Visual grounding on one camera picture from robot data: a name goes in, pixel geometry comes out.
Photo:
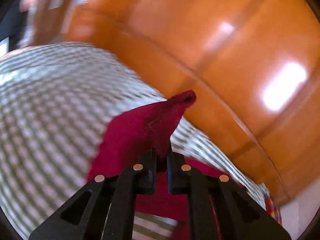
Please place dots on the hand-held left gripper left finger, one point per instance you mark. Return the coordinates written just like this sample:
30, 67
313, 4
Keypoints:
147, 177

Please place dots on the dark red velvet garment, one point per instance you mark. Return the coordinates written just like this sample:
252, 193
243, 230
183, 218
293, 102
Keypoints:
130, 135

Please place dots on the multicoloured plaid cushion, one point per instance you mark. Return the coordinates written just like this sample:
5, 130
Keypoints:
273, 208

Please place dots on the green white checked bed sheet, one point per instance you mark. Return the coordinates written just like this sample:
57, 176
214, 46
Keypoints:
50, 105

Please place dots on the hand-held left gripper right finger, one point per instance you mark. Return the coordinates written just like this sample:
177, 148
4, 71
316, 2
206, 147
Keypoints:
172, 177

